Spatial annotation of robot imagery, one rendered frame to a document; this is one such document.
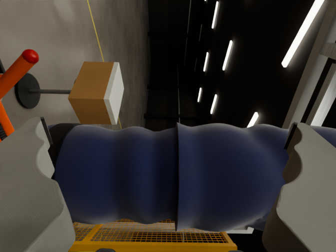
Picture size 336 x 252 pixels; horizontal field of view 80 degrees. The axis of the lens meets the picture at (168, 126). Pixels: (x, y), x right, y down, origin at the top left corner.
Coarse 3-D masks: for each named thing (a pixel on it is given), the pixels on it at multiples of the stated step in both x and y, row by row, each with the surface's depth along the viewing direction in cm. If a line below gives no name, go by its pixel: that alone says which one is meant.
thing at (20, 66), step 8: (24, 56) 32; (32, 56) 32; (16, 64) 32; (24, 64) 32; (32, 64) 33; (8, 72) 33; (16, 72) 33; (24, 72) 34; (0, 80) 34; (8, 80) 34; (16, 80) 35; (0, 88) 35; (8, 88) 35; (0, 96) 36
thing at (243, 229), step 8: (104, 224) 371; (112, 224) 372; (120, 224) 372; (128, 224) 372; (136, 224) 373; (152, 224) 374; (160, 224) 374; (168, 224) 374; (192, 232) 374; (200, 232) 374; (216, 232) 374; (232, 232) 374; (240, 232) 374
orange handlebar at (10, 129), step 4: (0, 100) 40; (0, 104) 40; (0, 108) 40; (0, 112) 40; (4, 112) 41; (0, 116) 40; (4, 116) 41; (0, 120) 41; (4, 120) 41; (8, 120) 42; (4, 124) 41; (8, 124) 42; (4, 128) 42; (8, 128) 42; (12, 128) 43; (8, 132) 42; (0, 140) 40
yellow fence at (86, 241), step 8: (80, 224) 184; (88, 224) 184; (96, 224) 180; (144, 224) 187; (96, 232) 168; (104, 232) 168; (112, 232) 168; (120, 232) 169; (128, 232) 169; (208, 232) 173; (224, 232) 168; (88, 240) 153; (176, 240) 157; (200, 240) 157; (208, 240) 157; (216, 240) 157; (224, 240) 158; (72, 248) 142; (80, 248) 142; (88, 248) 142; (96, 248) 142; (112, 248) 142; (120, 248) 142; (128, 248) 142; (136, 248) 142; (144, 248) 142; (152, 248) 142; (160, 248) 142; (168, 248) 142; (176, 248) 142; (184, 248) 142; (192, 248) 143; (200, 248) 143; (208, 248) 143; (216, 248) 143; (224, 248) 143; (232, 248) 143
